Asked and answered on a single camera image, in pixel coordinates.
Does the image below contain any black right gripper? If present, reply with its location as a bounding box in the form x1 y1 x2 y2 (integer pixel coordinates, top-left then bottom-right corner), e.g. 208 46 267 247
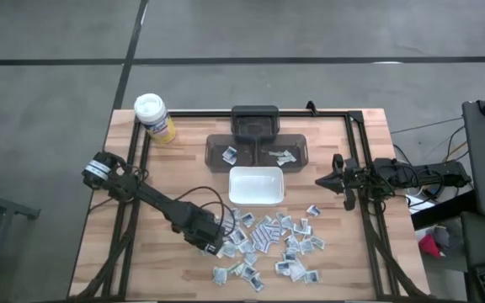
314 153 372 211

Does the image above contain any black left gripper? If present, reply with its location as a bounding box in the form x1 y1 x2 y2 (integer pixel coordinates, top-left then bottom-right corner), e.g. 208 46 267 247
170 201 227 257

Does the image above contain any blue striped white packet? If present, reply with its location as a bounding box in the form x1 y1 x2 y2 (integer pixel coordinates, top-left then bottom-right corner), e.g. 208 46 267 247
250 225 282 253

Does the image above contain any grey translucent plastic bin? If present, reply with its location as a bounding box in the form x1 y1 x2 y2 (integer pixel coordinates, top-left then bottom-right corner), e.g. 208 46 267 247
255 133 310 173
230 104 280 143
205 133 258 173

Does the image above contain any white plastic bin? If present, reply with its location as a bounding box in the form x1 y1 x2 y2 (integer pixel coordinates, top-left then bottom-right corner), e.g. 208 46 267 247
228 166 285 208

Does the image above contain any white paper sheet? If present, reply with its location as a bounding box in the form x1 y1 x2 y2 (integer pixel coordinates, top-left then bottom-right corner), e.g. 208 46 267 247
406 195 436 215

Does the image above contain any black desk crossbar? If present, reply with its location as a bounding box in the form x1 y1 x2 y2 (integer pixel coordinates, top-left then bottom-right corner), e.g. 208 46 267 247
410 189 477 231

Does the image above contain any red and grey cloth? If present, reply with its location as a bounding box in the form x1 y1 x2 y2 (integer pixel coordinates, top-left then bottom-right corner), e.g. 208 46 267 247
415 225 453 259

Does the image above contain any yellow Lysol wipes canister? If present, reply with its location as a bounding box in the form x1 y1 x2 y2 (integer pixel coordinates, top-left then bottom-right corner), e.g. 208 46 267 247
133 93 178 146

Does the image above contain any grey metal stand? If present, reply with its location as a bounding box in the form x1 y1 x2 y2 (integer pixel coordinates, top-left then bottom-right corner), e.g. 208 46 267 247
0 167 41 303

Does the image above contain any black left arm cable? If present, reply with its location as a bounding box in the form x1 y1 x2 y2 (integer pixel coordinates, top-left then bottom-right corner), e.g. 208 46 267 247
173 185 237 237

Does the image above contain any floor cable bundle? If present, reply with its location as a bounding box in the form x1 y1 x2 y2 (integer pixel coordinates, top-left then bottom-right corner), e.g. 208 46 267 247
392 124 477 203

